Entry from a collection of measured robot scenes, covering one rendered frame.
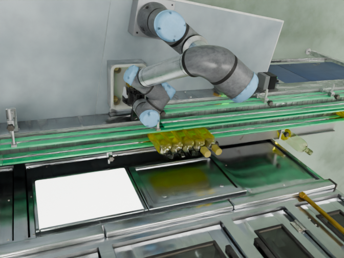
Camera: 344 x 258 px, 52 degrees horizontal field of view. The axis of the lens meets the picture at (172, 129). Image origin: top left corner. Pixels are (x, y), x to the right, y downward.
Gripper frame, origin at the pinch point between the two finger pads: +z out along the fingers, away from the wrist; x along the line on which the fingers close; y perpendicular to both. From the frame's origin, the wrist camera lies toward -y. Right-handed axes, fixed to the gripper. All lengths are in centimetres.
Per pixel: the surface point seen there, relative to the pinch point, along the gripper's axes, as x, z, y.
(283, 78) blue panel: -109, 19, -4
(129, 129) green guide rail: 2.3, -10.7, -13.9
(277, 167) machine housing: -73, -34, -34
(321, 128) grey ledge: -125, -7, -30
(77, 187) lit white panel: 30, -29, -30
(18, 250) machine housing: 54, -58, -31
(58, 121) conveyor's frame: 33.7, 1.2, -11.8
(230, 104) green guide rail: -50, -14, -4
